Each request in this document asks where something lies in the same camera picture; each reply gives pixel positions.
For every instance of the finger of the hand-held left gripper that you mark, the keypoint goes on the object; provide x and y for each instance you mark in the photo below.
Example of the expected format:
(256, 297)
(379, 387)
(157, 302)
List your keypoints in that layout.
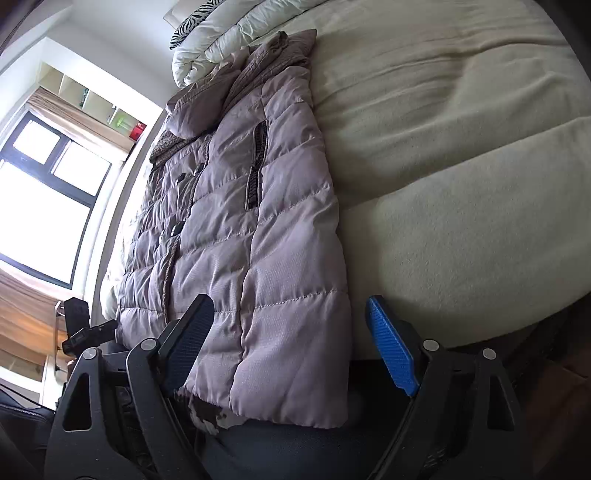
(76, 314)
(92, 333)

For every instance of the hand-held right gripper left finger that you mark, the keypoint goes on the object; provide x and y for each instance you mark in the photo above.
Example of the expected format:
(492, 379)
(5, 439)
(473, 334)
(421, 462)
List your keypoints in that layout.
(189, 337)

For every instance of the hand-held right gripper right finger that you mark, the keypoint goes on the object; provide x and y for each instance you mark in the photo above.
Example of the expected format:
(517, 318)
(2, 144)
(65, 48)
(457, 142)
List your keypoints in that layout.
(392, 346)

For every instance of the mauve quilted puffer coat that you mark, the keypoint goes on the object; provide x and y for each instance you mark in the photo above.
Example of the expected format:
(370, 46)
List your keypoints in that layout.
(258, 240)

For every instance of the beige curtain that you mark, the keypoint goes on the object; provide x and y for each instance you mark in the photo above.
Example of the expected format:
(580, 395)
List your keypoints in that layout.
(23, 318)
(78, 117)

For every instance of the brown white patterned cloth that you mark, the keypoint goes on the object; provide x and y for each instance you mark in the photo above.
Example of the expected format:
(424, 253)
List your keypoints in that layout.
(207, 411)

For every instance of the black framed window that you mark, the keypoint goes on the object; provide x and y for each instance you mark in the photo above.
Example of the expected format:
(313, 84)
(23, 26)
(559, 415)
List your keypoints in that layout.
(37, 221)

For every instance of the person's dark trousers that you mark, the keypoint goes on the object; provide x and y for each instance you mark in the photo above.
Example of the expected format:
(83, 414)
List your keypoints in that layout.
(286, 454)

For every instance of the red box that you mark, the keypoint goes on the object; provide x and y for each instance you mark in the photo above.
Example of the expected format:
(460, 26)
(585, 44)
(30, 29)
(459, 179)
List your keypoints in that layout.
(137, 131)

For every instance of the green lamp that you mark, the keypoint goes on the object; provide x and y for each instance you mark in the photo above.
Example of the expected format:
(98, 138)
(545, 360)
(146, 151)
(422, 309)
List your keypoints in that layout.
(119, 123)

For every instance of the bed with beige sheet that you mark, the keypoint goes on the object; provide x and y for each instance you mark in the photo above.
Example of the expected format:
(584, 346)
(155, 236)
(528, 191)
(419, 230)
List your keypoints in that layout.
(461, 161)

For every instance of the white duvet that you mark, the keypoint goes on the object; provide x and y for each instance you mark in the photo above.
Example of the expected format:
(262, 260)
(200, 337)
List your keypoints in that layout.
(221, 41)

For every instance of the zebra print pillow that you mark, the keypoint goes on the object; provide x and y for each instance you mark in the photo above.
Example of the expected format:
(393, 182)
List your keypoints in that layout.
(191, 27)

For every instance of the beige upholstered headboard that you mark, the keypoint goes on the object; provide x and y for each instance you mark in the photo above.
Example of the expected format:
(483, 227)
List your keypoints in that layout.
(178, 11)

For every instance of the white wall shelf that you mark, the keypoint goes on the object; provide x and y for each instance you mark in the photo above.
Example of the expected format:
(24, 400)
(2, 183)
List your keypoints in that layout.
(92, 92)

